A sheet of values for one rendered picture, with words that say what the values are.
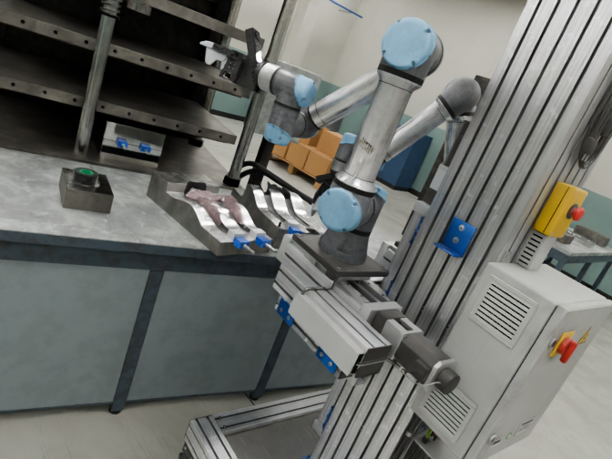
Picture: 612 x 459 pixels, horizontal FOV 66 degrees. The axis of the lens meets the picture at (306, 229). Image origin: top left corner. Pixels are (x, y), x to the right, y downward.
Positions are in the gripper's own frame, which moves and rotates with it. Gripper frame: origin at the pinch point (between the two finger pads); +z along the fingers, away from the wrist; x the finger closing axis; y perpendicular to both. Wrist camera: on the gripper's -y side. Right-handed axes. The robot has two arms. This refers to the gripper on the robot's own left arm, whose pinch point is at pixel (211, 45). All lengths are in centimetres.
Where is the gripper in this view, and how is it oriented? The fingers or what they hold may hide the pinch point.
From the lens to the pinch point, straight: 148.4
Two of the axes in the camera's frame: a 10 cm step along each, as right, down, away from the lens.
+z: -8.3, -4.4, 3.3
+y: -4.0, 9.0, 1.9
